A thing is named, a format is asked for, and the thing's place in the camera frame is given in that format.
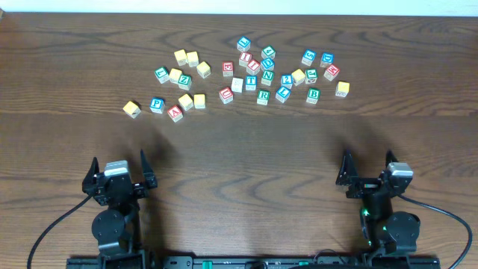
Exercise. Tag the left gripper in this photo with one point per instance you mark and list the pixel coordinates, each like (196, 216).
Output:
(119, 185)

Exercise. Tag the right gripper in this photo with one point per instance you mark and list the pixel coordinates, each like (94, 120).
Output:
(365, 184)

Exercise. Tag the green B block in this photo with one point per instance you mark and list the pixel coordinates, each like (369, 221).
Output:
(313, 96)

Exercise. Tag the yellow O block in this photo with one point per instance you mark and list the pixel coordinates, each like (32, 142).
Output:
(199, 101)

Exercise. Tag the green R block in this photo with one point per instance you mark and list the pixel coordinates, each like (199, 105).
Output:
(263, 97)

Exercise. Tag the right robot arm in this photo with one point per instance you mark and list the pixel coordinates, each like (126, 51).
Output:
(389, 232)

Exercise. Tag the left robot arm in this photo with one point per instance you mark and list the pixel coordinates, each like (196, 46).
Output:
(117, 229)

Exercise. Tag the blue P block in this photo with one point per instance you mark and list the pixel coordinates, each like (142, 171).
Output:
(157, 105)

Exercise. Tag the red A block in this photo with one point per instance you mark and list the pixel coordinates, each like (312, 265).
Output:
(175, 113)

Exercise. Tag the red M block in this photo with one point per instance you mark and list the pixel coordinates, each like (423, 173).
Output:
(331, 72)

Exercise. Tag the yellow block beside A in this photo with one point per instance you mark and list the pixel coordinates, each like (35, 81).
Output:
(186, 102)

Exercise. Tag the green J block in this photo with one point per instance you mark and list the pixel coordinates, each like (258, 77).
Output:
(311, 76)

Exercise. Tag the blue L block lower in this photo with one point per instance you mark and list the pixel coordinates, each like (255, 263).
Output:
(282, 94)

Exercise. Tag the blue D block right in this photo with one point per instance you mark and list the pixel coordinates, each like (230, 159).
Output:
(326, 60)

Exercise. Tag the blue d block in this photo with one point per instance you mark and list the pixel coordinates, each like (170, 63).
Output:
(326, 60)
(267, 64)

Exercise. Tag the green L block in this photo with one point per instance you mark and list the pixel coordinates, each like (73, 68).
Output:
(162, 75)

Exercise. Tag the yellow block beside Z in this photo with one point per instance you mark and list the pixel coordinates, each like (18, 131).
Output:
(175, 75)

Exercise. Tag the green Z block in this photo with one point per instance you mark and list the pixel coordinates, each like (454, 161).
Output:
(184, 82)

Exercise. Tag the blue 2 block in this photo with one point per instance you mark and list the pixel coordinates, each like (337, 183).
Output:
(287, 81)

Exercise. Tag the blue 5 block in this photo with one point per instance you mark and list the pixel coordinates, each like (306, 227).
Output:
(308, 57)

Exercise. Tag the green N block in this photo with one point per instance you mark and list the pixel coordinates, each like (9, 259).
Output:
(267, 77)

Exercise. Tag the red U block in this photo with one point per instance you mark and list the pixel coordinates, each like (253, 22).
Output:
(226, 95)

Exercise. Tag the yellow S block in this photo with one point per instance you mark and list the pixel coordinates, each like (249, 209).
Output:
(192, 59)

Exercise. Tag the blue D block centre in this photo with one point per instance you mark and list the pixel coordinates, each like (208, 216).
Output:
(267, 64)

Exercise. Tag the blue T block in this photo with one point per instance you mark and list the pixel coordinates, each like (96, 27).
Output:
(251, 83)

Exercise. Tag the white picture block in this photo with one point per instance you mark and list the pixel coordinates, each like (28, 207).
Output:
(237, 85)

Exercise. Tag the green 4 block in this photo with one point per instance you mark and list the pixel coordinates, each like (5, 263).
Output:
(268, 52)

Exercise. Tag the red I block lower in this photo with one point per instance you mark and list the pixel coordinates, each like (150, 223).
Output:
(253, 67)

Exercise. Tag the red E block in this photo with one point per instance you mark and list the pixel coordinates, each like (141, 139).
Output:
(228, 68)

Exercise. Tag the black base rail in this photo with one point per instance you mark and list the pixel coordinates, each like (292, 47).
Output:
(187, 262)

